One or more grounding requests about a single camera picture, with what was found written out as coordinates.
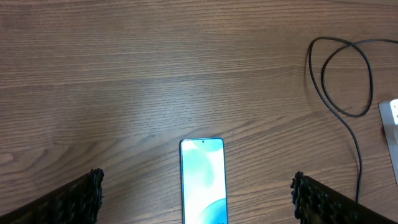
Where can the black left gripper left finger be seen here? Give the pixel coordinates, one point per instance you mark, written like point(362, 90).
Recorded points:
point(78, 201)

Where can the white power strip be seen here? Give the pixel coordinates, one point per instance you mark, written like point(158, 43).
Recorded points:
point(388, 112)

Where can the blue Galaxy smartphone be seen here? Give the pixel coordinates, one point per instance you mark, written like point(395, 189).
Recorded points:
point(203, 175)

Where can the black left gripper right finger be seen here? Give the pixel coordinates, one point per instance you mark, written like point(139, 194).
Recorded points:
point(315, 203)

